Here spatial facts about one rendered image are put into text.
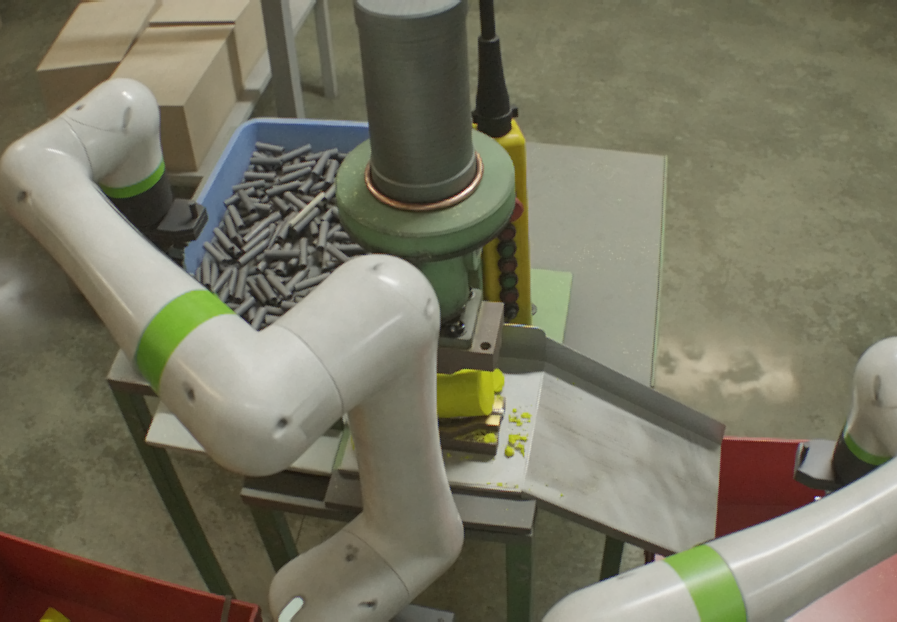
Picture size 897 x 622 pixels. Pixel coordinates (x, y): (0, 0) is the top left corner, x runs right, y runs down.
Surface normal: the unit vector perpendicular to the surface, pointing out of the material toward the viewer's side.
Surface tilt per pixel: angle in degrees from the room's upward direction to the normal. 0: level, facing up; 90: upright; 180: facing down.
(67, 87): 90
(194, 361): 25
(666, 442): 30
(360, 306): 19
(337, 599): 14
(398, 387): 96
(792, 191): 0
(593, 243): 0
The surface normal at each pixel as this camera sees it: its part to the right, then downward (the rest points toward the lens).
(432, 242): 0.10, 0.71
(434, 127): 0.32, 0.67
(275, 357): 0.14, -0.66
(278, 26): -0.17, 0.72
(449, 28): 0.70, 0.49
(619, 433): 0.46, -0.55
